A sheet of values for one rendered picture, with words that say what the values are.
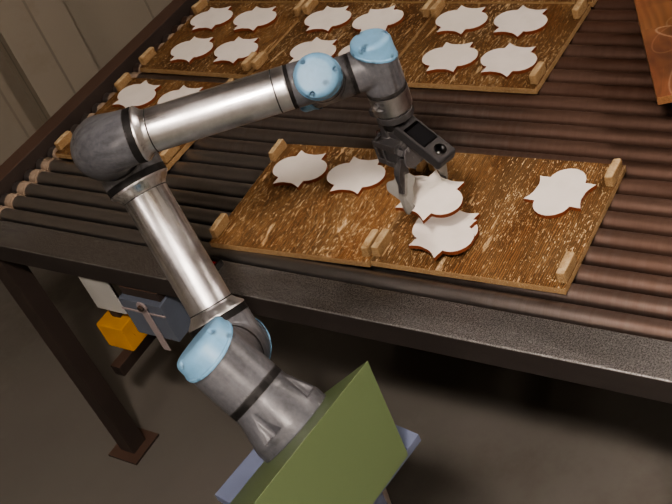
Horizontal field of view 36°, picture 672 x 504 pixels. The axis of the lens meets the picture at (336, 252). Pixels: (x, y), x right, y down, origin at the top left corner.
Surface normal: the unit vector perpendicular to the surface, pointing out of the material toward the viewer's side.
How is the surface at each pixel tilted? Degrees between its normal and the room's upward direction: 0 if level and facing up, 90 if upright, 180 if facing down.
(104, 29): 90
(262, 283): 0
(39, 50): 90
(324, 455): 90
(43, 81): 90
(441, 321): 0
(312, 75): 55
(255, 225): 0
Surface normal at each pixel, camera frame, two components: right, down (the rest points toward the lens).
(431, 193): -0.23, -0.69
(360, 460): 0.76, 0.22
